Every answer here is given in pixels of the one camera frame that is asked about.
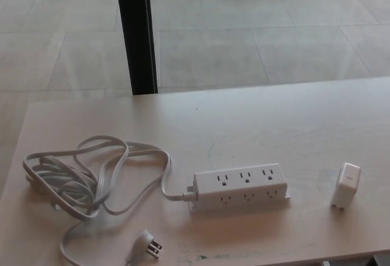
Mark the white three-prong plug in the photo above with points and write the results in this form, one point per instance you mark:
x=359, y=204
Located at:
x=146, y=244

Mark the white charger adapter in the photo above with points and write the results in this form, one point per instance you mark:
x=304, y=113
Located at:
x=345, y=187

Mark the black window frame post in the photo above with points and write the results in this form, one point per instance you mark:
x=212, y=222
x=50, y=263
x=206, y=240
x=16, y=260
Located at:
x=137, y=34

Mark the white power strip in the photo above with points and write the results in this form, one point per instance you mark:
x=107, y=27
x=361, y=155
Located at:
x=240, y=187

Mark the grey object under desk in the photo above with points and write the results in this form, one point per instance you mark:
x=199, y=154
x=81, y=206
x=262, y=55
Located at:
x=381, y=258

